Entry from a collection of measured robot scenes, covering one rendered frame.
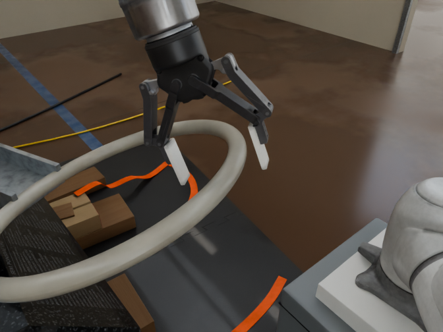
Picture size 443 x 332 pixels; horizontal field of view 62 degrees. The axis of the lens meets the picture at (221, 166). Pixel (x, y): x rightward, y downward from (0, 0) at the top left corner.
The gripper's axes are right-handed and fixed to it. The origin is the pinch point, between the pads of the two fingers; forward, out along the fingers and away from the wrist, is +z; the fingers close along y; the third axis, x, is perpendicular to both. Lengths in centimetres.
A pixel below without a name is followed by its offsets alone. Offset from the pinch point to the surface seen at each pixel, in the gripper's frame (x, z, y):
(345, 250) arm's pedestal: -32, 47, -11
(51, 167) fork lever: -11.3, -2.2, 41.6
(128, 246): 18.2, -1.1, 6.8
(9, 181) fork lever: -9, -2, 52
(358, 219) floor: -142, 122, -11
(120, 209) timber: -107, 66, 113
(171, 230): 15.3, -0.3, 2.7
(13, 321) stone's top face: 6, 24, 57
